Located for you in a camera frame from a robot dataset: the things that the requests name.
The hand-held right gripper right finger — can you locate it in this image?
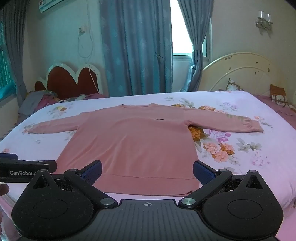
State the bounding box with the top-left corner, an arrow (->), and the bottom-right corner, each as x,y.
179,160 -> 264,209

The white hanging cable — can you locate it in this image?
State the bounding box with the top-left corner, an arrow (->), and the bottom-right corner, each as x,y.
77,0 -> 99,93

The pink long-sleeved sweater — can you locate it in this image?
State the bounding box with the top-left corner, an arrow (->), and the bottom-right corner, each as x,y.
27,103 -> 264,196

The maroon bed cover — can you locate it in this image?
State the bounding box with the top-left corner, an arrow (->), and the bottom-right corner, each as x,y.
254,94 -> 296,131

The glass wall lamp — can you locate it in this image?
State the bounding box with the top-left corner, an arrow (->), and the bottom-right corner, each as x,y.
255,10 -> 274,30

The white air conditioner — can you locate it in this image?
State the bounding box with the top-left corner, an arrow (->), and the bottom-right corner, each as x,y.
38,0 -> 65,13

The tied blue curtain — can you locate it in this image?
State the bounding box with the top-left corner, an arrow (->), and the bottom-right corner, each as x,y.
177,0 -> 214,92

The brown patterned cushion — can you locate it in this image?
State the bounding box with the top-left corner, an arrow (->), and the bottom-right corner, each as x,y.
270,84 -> 290,107

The maroon pillow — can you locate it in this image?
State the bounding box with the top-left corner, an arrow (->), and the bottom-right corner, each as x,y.
59,93 -> 107,102

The bright window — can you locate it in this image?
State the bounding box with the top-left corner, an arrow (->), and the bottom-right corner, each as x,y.
170,0 -> 194,56

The red heart-shaped headboard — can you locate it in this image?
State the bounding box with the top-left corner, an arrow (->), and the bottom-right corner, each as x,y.
35,62 -> 103,99

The pile of mixed clothes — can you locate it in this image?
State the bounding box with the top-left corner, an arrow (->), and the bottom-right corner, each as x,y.
18,90 -> 63,116

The grey curtain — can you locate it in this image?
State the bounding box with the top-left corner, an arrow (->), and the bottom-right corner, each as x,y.
0,0 -> 29,112

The floral white bed sheet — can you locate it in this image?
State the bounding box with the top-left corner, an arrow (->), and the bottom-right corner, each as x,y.
0,90 -> 296,218

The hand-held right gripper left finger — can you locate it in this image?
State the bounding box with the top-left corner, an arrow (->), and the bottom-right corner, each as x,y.
32,160 -> 117,209

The cream rounded headboard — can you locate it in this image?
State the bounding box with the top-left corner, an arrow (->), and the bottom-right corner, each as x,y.
202,52 -> 296,99

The wide blue patterned curtain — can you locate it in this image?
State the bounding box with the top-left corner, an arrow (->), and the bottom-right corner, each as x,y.
99,0 -> 173,98

